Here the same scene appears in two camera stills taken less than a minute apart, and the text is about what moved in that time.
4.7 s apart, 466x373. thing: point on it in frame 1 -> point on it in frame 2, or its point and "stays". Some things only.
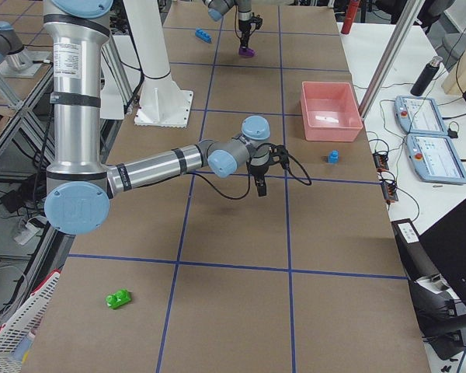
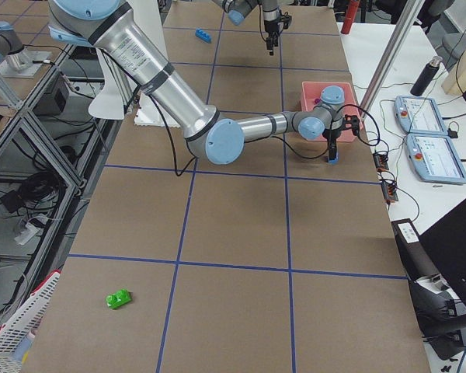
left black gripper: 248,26 -> 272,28
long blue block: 203,35 stays
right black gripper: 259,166 -> 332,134
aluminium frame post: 391,57 stays
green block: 117,299 stays
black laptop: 453,246 stays
